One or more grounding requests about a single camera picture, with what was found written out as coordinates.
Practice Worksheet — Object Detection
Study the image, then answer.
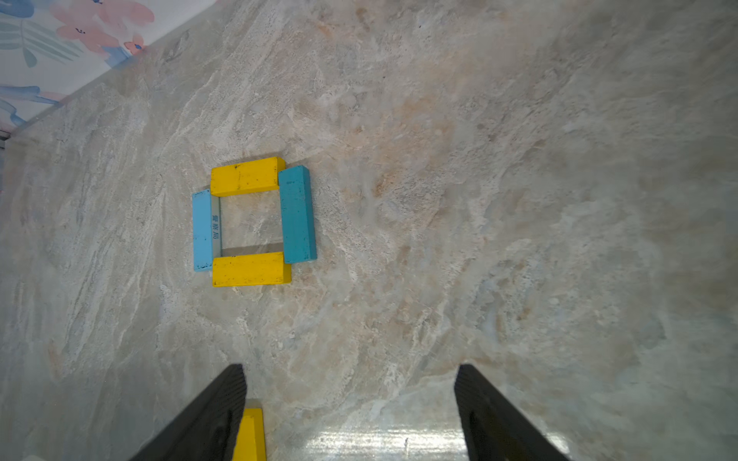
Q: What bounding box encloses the yellow block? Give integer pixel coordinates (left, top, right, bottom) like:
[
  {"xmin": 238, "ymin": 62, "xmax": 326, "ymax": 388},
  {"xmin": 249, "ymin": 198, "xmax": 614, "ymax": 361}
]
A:
[
  {"xmin": 232, "ymin": 408, "xmax": 267, "ymax": 461},
  {"xmin": 209, "ymin": 157, "xmax": 286, "ymax": 197},
  {"xmin": 213, "ymin": 252, "xmax": 291, "ymax": 287}
]

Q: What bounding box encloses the teal block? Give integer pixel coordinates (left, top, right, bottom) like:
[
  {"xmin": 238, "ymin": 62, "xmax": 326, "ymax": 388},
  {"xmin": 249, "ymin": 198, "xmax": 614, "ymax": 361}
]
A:
[{"xmin": 279, "ymin": 165, "xmax": 317, "ymax": 264}]

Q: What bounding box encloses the light blue block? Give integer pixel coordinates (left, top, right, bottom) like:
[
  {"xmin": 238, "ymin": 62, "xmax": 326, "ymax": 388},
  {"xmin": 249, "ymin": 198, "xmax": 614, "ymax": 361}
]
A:
[{"xmin": 192, "ymin": 189, "xmax": 222, "ymax": 272}]

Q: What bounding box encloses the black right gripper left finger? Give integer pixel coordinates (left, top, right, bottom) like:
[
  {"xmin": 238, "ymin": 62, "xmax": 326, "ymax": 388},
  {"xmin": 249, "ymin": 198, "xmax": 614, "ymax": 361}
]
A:
[{"xmin": 133, "ymin": 364, "xmax": 247, "ymax": 461}]

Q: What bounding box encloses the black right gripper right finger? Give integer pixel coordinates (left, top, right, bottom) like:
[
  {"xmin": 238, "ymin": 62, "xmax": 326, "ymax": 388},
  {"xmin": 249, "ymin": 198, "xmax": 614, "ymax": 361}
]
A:
[{"xmin": 454, "ymin": 364, "xmax": 567, "ymax": 460}]

